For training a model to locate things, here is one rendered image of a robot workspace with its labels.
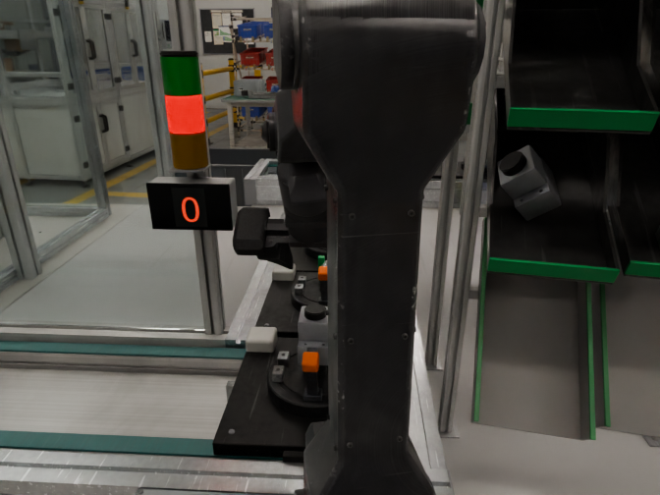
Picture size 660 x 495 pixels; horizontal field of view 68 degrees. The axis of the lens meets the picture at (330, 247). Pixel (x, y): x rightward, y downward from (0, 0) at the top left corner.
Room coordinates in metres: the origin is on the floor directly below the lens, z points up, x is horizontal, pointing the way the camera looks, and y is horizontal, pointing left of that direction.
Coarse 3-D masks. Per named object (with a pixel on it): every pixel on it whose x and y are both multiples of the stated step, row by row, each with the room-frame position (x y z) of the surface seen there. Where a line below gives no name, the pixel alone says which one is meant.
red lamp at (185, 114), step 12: (168, 96) 0.69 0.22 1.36; (180, 96) 0.69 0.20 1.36; (192, 96) 0.69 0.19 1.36; (168, 108) 0.69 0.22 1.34; (180, 108) 0.68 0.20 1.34; (192, 108) 0.69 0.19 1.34; (168, 120) 0.70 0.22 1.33; (180, 120) 0.68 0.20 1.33; (192, 120) 0.69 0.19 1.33; (180, 132) 0.69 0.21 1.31; (192, 132) 0.69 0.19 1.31
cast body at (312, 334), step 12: (312, 312) 0.57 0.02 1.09; (324, 312) 0.57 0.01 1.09; (300, 324) 0.56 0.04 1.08; (312, 324) 0.56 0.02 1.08; (324, 324) 0.56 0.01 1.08; (300, 336) 0.56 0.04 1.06; (312, 336) 0.56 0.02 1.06; (324, 336) 0.56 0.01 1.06; (300, 348) 0.55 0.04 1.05; (324, 348) 0.55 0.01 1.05; (300, 360) 0.55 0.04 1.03; (324, 360) 0.55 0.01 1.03
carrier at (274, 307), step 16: (320, 256) 0.88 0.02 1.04; (272, 272) 0.92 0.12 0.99; (288, 272) 0.92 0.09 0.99; (304, 272) 0.95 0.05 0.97; (272, 288) 0.88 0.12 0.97; (288, 288) 0.88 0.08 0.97; (304, 288) 0.84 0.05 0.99; (320, 288) 0.83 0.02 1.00; (272, 304) 0.81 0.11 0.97; (288, 304) 0.81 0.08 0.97; (304, 304) 0.78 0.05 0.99; (272, 320) 0.76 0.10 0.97; (288, 320) 0.76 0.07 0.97; (288, 336) 0.72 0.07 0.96
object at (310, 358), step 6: (312, 348) 0.53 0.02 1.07; (306, 354) 0.51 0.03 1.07; (312, 354) 0.51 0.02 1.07; (318, 354) 0.51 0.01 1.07; (306, 360) 0.50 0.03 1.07; (312, 360) 0.50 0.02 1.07; (318, 360) 0.51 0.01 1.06; (306, 366) 0.50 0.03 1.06; (312, 366) 0.49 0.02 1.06; (318, 366) 0.50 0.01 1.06; (306, 372) 0.51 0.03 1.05; (312, 372) 0.51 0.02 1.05; (306, 378) 0.51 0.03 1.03; (312, 378) 0.51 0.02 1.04; (306, 384) 0.52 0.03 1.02; (312, 384) 0.51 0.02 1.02; (306, 390) 0.53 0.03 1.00; (312, 390) 0.52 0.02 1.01; (318, 390) 0.52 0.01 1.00
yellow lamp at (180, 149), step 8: (176, 136) 0.69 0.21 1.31; (184, 136) 0.68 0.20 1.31; (192, 136) 0.69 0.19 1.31; (200, 136) 0.70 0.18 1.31; (176, 144) 0.69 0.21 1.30; (184, 144) 0.68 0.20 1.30; (192, 144) 0.69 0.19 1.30; (200, 144) 0.70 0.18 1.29; (176, 152) 0.69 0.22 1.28; (184, 152) 0.68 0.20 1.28; (192, 152) 0.69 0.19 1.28; (200, 152) 0.69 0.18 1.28; (176, 160) 0.69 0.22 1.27; (184, 160) 0.68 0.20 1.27; (192, 160) 0.69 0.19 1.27; (200, 160) 0.69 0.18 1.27; (176, 168) 0.69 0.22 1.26; (184, 168) 0.69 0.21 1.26; (192, 168) 0.69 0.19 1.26
